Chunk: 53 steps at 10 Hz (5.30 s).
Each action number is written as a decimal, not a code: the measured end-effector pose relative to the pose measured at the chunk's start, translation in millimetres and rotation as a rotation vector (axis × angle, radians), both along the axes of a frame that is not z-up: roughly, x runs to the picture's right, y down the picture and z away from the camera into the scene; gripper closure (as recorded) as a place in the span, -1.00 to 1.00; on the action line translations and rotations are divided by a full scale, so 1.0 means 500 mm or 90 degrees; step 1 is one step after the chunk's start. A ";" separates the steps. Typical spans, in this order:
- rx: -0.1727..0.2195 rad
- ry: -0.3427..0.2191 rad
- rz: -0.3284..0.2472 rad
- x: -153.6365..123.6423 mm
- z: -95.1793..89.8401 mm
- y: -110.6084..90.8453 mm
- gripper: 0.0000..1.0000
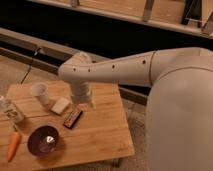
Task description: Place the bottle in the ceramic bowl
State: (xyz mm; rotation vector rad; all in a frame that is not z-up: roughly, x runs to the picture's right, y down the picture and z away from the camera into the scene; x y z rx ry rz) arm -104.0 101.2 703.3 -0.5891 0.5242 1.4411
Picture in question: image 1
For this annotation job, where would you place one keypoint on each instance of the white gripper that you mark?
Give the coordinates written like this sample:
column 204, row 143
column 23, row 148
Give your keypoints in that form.
column 81, row 93

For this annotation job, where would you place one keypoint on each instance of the clear plastic bottle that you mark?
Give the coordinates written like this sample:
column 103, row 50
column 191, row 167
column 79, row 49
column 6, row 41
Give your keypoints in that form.
column 10, row 109

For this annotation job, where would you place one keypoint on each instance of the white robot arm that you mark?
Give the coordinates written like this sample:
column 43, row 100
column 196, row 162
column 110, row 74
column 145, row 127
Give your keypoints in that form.
column 179, row 112

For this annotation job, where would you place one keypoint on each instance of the dark purple ceramic bowl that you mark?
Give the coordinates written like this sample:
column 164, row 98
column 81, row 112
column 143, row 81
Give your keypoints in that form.
column 43, row 141

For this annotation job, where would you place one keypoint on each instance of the beige sponge block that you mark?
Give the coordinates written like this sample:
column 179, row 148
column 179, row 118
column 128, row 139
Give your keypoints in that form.
column 60, row 105

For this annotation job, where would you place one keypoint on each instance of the orange carrot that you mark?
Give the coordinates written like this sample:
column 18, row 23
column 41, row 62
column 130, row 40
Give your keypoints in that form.
column 13, row 145

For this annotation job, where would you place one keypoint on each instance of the metal floor rail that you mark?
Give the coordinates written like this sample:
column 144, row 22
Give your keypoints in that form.
column 45, row 55

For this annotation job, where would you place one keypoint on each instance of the wooden shelf frame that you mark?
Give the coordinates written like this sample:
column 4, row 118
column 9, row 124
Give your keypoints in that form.
column 162, row 13

